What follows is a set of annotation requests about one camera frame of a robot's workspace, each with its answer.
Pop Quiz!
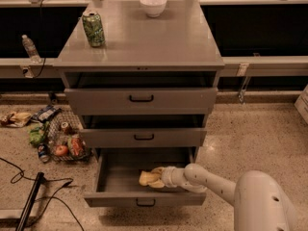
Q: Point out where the grey top drawer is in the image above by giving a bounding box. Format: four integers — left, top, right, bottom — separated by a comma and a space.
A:
64, 72, 218, 116

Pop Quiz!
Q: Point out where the blue soda can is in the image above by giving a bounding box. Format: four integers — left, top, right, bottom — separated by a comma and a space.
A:
38, 143, 50, 163

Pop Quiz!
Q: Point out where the small red can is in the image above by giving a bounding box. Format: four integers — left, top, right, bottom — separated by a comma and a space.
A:
61, 122, 71, 135

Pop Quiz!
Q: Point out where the orange snack bag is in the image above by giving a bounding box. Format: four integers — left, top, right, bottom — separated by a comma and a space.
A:
68, 137, 84, 157

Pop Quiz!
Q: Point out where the red apple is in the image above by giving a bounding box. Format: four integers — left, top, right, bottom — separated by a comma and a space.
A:
55, 145, 68, 156

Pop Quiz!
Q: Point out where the grey drawer cabinet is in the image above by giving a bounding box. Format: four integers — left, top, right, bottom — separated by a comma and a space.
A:
53, 0, 225, 156

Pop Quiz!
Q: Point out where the yellow sponge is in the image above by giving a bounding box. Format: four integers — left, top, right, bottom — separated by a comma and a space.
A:
139, 171, 160, 186

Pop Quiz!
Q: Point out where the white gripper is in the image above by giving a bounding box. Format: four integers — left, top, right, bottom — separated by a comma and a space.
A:
148, 167, 187, 189

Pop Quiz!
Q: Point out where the green chip bag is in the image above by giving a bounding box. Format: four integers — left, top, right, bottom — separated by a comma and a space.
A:
29, 122, 49, 147

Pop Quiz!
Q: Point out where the white bowl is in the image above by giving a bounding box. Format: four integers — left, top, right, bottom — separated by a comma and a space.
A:
140, 0, 167, 17

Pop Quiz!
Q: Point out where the grey bottom drawer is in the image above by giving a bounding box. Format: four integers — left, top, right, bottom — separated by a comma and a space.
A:
84, 147, 206, 207

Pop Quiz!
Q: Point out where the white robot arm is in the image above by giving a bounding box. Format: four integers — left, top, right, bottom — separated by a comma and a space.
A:
140, 164, 296, 231

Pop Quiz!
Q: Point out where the clear plastic water bottle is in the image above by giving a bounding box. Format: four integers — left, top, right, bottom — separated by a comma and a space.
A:
22, 35, 42, 64

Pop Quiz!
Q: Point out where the brown snack bag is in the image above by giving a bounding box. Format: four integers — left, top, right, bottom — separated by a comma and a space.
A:
0, 112, 32, 128

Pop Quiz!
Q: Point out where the blue snack bag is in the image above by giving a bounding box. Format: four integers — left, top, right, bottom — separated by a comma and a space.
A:
31, 105, 61, 123

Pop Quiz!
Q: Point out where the black metal bar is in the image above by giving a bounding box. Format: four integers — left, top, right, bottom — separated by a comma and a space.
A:
15, 172, 44, 231

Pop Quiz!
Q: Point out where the grey drawer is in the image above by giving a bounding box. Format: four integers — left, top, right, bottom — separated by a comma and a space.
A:
81, 115, 206, 148
84, 147, 206, 207
64, 72, 218, 116

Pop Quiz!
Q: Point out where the wire basket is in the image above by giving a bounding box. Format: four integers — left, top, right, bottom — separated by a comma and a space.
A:
47, 111, 90, 162

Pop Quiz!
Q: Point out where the green soda can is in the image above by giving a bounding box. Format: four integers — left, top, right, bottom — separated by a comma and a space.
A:
82, 10, 105, 47

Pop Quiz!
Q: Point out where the grey middle drawer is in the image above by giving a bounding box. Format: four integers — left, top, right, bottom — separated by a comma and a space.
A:
81, 115, 206, 148

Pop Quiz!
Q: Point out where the black hanging cable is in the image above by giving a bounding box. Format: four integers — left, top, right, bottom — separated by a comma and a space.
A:
34, 0, 53, 79

